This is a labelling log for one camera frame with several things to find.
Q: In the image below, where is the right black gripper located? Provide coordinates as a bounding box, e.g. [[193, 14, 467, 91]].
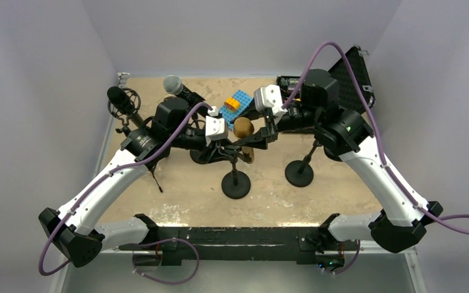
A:
[[230, 95, 320, 150]]

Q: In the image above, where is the black round-base mic stand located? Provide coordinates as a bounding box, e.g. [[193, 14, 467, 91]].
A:
[[221, 146, 251, 200]]

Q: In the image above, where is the gold handheld microphone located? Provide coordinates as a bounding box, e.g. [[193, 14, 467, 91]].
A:
[[233, 117, 255, 164]]

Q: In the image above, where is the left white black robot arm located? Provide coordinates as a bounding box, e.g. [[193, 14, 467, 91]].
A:
[[38, 98, 229, 276]]

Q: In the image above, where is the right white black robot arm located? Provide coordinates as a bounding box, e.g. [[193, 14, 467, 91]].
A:
[[233, 69, 443, 253]]

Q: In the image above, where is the black stand behind left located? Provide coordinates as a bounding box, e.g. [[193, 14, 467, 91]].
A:
[[189, 117, 216, 164]]

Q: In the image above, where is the black silver-grille microphone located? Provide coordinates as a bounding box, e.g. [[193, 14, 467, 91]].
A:
[[162, 75, 205, 106]]

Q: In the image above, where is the black condenser microphone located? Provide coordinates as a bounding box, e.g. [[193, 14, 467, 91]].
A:
[[106, 86, 144, 127]]

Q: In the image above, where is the blue studded baseplate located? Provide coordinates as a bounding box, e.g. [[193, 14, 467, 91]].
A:
[[219, 90, 253, 131]]

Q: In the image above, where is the orange yellow toy brick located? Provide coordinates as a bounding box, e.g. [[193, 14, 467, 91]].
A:
[[224, 97, 241, 112]]

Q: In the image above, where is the black poker chip case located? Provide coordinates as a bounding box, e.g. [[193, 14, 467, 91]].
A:
[[276, 45, 376, 114]]

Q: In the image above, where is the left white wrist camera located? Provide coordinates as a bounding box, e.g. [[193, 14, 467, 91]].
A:
[[205, 106, 229, 145]]

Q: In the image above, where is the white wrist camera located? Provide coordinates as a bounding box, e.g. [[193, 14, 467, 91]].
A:
[[253, 85, 286, 116], [205, 106, 229, 145]]

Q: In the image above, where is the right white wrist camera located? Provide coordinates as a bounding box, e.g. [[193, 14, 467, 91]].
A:
[[253, 85, 286, 116]]

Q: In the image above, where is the black stand with shock mount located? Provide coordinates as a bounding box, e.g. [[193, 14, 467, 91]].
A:
[[285, 140, 321, 187]]

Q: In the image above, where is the black tripod shock-mount stand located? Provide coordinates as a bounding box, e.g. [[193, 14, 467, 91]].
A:
[[107, 88, 164, 194]]

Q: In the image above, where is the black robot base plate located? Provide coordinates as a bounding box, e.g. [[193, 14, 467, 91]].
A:
[[119, 221, 358, 267]]

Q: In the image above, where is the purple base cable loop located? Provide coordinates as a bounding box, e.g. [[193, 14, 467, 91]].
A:
[[131, 237, 200, 286]]

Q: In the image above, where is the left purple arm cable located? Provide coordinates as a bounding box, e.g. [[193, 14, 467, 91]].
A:
[[38, 101, 213, 277]]

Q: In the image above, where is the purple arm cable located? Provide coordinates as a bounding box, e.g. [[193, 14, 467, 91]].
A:
[[38, 101, 213, 277], [282, 40, 469, 236]]

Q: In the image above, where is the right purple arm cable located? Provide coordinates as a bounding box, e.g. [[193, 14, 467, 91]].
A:
[[282, 40, 469, 236]]

